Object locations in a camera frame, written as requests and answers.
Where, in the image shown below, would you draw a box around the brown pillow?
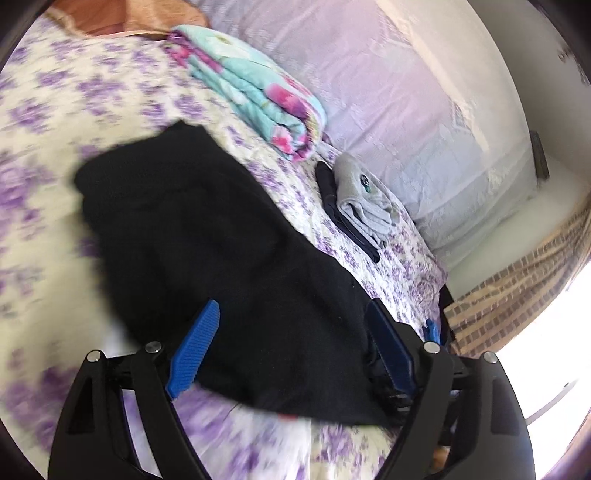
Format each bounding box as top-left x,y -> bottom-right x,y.
44,0 -> 208,40

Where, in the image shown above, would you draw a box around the lavender lace headboard cover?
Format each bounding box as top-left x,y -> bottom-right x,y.
191,0 -> 541,273

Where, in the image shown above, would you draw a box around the window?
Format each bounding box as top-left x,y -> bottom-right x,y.
499,277 -> 591,444

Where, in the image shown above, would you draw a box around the folded teal pink floral blanket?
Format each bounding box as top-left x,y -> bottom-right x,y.
167,24 -> 328,162

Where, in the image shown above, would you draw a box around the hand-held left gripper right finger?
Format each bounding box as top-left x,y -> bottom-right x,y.
364,299 -> 532,480

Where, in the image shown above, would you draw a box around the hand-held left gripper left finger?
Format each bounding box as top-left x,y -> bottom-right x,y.
48,299 -> 221,480

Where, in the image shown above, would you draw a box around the folded navy garment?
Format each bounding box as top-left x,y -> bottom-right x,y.
315,161 -> 382,264

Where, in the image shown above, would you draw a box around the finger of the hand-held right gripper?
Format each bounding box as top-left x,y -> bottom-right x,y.
369,362 -> 414,423

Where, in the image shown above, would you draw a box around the dark rectangular wall object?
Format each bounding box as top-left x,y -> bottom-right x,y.
530,130 -> 550,178

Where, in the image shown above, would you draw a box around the beige checked curtain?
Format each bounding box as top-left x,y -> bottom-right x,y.
448,198 -> 591,356

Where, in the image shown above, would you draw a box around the black pants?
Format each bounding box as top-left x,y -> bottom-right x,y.
74,121 -> 416,428

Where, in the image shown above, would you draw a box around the folded grey garment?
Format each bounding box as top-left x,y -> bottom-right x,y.
333,152 -> 402,250

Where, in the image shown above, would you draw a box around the bed with purple floral sheet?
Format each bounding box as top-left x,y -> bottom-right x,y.
0,14 -> 448,480

